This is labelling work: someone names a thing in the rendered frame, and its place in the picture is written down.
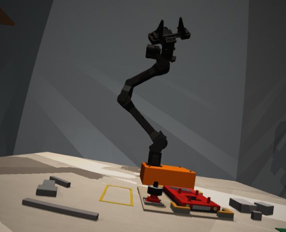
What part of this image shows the dark grey long bar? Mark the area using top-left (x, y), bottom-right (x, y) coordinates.
top-left (22, 198), bottom-right (99, 221)

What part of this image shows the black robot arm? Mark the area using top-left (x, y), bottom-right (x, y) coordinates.
top-left (117, 44), bottom-right (176, 167)

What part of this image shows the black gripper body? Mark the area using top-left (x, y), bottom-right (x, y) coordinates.
top-left (148, 28), bottom-right (191, 53)

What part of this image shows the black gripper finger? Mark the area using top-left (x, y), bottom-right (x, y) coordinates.
top-left (177, 17), bottom-right (188, 35)
top-left (152, 20), bottom-right (164, 39)

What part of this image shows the black and grey wheel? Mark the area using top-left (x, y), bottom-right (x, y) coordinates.
top-left (147, 185), bottom-right (163, 196)

